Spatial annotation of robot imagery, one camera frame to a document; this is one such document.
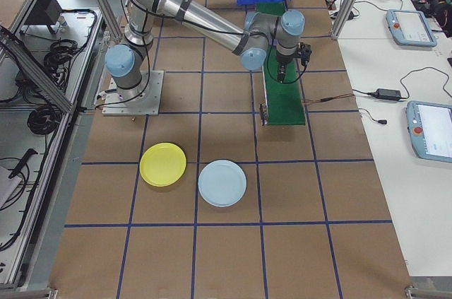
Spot light blue plastic plate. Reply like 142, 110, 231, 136
197, 159, 248, 208

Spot yellow plastic plate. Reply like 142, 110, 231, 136
139, 141, 188, 188

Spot green conveyor belt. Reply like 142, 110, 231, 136
254, 1, 307, 127

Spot black power adapter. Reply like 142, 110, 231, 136
376, 88, 402, 100

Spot light blue teach pendant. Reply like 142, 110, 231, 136
405, 100, 452, 164
385, 8, 438, 48

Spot black monitor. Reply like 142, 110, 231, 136
21, 0, 65, 35

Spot aluminium corner bar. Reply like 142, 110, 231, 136
0, 287, 57, 299
405, 284, 452, 299

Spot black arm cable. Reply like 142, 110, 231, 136
121, 0, 309, 85

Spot red orange wire pair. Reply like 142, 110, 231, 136
302, 93, 355, 105

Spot black cable with plug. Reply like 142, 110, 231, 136
358, 107, 388, 126

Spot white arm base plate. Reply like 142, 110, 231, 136
102, 70, 165, 117

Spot black device with red wires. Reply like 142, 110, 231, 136
411, 0, 452, 37

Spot black cable coil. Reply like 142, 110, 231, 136
44, 39, 89, 79
28, 104, 60, 136

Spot metal V-shaped frame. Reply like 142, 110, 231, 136
0, 0, 123, 291

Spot black handle tool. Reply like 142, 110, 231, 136
7, 148, 39, 179

